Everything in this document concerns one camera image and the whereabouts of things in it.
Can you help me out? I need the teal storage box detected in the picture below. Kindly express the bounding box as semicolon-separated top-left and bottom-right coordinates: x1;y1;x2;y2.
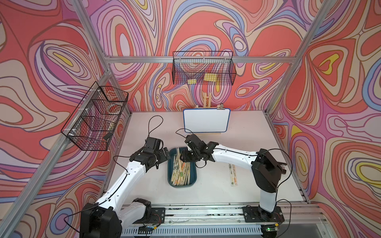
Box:
167;147;197;188

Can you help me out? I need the green label chopstick pack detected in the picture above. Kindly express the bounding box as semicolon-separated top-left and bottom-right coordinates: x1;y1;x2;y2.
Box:
229;164;236;186

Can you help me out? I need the red print chopstick pack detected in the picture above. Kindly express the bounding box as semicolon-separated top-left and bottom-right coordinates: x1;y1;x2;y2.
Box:
233;165;237;186

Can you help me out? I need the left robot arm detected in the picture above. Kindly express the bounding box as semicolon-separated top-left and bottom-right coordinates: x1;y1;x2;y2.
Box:
79;137;170;238

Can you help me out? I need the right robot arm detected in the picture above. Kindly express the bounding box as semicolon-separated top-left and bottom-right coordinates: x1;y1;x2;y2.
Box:
181;134;286;214

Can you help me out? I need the metal binder clip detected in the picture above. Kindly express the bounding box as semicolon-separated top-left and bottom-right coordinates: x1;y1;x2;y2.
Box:
217;104;225;110

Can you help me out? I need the wooden easel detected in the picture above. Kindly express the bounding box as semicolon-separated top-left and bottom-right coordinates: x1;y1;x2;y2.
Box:
195;92;212;109

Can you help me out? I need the yellow note large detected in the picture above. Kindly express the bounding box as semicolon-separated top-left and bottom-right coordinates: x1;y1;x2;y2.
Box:
203;73;218;82

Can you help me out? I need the white board blue frame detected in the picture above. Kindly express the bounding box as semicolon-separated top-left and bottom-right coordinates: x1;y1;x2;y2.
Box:
183;108;231;133

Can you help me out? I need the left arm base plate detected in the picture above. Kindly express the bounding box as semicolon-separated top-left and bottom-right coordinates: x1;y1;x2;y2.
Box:
134;207;166;225

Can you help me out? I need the black wire basket left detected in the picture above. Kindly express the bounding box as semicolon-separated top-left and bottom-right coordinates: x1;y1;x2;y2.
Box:
61;82;129;151

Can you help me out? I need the black wire basket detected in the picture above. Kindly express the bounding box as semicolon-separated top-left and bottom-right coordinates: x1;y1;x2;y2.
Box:
61;82;129;151
172;50;237;86

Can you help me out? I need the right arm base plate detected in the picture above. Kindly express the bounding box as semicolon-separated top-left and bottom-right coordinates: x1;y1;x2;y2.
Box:
242;205;285;224

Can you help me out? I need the black wire basket back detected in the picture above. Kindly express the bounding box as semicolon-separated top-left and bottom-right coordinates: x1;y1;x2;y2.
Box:
172;50;237;86

